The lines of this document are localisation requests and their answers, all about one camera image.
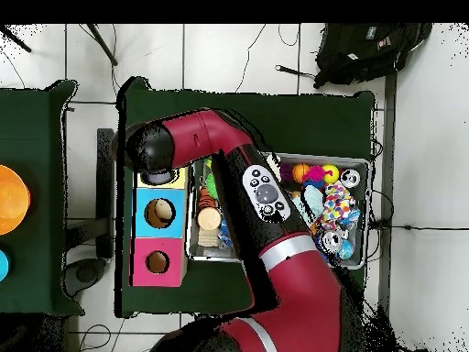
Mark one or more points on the orange plastic bowl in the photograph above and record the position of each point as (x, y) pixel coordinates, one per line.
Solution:
(11, 199)

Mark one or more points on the blue plastic bowl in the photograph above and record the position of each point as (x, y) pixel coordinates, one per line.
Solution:
(4, 265)

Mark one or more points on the pink spiky ball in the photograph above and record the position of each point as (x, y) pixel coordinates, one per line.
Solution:
(315, 174)

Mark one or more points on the tan round wooden block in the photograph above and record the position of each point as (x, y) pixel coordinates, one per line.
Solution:
(209, 218)

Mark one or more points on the polka-dot cloth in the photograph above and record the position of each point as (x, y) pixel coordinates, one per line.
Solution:
(337, 204)

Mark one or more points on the black backpack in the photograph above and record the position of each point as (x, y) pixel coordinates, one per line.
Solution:
(366, 51)

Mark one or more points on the silver drink can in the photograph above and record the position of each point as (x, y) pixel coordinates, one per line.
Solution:
(333, 242)

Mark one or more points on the small orange basketball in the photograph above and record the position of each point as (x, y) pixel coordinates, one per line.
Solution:
(300, 172)

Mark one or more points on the dark green side tablecloth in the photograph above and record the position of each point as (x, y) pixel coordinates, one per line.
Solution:
(44, 257)

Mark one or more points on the clear mesh bin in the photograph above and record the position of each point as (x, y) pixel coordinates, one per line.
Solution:
(209, 253)

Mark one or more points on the green spiky ball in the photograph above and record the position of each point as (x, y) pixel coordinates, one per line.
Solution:
(211, 180)

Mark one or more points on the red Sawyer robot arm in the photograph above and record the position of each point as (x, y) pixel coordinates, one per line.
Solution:
(308, 293)

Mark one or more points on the black tripod leg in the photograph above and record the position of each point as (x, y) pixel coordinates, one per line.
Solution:
(102, 44)
(16, 39)

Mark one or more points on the wooden box with three holes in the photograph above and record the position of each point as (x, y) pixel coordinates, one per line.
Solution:
(141, 220)

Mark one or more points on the mint green cloth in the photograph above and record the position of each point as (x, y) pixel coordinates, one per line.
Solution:
(314, 199)

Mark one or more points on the grey round base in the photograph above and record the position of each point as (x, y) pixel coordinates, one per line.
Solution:
(84, 275)

